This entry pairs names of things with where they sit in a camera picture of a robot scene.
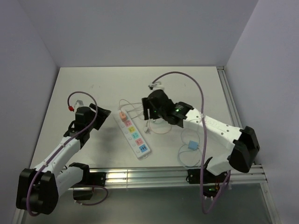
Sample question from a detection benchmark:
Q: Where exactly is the pink charger plug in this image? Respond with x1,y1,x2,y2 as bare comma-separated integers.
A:
119,111,127,122

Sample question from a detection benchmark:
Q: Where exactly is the pink charger cable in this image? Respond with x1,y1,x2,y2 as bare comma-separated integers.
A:
118,99,172,135

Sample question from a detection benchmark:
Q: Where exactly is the white multicolour power strip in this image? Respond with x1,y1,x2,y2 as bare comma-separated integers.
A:
113,110,152,160

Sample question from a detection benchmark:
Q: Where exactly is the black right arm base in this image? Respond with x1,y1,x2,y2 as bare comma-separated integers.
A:
186,168,230,197

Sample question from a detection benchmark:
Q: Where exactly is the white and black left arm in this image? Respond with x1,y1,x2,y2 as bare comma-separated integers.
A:
16,104,111,216

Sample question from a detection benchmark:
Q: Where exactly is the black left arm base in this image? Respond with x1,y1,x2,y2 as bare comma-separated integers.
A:
72,172,109,206

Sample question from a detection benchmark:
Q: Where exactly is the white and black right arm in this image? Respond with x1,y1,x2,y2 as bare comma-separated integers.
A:
142,90,260,182

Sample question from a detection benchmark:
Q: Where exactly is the blue charger plug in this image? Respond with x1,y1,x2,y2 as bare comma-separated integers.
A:
188,140,199,150

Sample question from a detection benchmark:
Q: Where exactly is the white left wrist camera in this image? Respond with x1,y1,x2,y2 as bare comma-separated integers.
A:
74,100,84,108

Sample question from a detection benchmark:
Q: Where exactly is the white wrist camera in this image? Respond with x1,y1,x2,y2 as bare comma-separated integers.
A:
74,100,84,108
148,81,164,91

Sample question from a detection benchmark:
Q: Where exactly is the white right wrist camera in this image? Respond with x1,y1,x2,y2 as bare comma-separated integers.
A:
148,81,164,91

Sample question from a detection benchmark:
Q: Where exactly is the white power strip cord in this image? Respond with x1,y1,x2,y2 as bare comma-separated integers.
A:
126,104,152,135

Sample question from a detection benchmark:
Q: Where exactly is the blue charger cable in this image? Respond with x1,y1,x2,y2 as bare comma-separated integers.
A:
177,127,206,168

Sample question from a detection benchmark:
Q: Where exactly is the aluminium rail frame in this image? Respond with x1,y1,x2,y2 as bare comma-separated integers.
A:
20,67,281,224

